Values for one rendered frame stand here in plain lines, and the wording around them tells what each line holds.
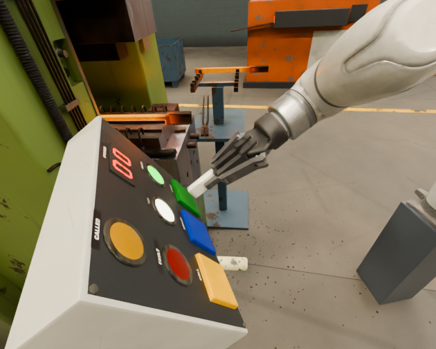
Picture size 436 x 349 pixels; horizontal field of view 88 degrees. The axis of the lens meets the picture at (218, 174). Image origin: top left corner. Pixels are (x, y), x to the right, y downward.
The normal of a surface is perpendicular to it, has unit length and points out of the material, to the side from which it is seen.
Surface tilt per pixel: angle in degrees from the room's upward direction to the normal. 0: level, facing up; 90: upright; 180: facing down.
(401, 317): 0
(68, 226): 30
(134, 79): 90
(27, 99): 90
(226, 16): 90
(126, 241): 58
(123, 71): 90
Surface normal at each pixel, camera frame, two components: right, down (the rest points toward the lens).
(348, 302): -0.05, -0.78
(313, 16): -0.18, 0.62
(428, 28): -0.18, 0.16
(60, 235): -0.51, -0.55
